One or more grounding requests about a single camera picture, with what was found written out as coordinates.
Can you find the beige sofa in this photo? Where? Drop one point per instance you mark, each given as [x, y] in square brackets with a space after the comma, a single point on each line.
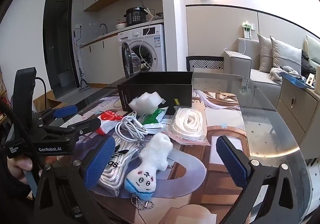
[260, 76]

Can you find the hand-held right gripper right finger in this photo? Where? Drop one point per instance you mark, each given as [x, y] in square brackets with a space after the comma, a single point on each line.
[232, 164]

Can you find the kitchen faucet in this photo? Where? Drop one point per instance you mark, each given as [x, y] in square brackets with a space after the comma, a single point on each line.
[103, 25]

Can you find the white wall power strip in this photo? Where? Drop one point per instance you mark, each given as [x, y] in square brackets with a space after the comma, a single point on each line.
[247, 30]

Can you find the pale green pillow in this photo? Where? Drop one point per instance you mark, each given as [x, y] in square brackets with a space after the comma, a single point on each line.
[312, 46]

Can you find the white foam block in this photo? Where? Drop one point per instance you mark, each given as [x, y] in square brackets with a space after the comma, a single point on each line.
[147, 101]

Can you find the white kitchen counter cabinet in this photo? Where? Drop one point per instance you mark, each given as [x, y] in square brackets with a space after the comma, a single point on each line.
[100, 56]

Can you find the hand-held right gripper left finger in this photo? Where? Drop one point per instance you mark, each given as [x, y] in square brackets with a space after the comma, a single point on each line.
[100, 161]

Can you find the white washing machine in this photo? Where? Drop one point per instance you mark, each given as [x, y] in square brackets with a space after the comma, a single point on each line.
[152, 36]

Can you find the dark glass door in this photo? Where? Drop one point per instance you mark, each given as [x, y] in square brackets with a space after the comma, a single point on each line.
[57, 39]

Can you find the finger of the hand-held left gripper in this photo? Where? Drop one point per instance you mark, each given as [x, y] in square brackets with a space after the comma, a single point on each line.
[65, 111]
[85, 125]

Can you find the white bin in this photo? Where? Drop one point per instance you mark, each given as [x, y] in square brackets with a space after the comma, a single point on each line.
[64, 78]

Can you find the printed table mat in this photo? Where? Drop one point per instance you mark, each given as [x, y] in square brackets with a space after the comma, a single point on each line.
[195, 176]

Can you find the open cardboard box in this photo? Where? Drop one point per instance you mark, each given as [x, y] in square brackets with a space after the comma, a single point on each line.
[50, 100]

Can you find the mop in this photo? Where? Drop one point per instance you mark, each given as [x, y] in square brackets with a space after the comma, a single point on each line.
[81, 74]

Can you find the grey pillow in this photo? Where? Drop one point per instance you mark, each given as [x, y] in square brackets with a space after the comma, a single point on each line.
[285, 54]
[265, 51]

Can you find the grey fluffy throw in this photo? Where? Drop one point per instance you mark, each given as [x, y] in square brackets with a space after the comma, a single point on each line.
[276, 74]

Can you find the red and white packet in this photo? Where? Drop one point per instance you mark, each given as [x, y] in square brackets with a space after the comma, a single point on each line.
[110, 116]

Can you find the black pressure cooker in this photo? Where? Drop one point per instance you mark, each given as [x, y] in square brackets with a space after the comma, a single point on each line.
[136, 15]

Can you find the small cooking pot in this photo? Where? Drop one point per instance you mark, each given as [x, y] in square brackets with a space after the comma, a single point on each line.
[159, 15]

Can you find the chair with patterned back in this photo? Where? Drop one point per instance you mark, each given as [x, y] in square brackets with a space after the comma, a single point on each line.
[205, 64]

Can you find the black clothing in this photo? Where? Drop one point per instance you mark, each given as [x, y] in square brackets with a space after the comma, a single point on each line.
[307, 64]

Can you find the green and white packet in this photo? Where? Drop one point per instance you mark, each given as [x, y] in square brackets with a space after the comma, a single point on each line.
[151, 118]

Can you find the person's left hand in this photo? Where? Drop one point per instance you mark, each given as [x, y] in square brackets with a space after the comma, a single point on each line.
[18, 165]

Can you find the blue plastic bag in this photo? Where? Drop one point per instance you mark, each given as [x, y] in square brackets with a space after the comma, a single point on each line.
[293, 79]

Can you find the black cardboard box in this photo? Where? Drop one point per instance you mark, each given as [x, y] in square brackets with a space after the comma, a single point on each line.
[181, 94]

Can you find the bagged white laces black logo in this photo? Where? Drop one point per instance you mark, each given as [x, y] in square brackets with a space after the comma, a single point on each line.
[117, 165]

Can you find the beige side cabinet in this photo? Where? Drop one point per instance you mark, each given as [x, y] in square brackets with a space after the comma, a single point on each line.
[295, 114]

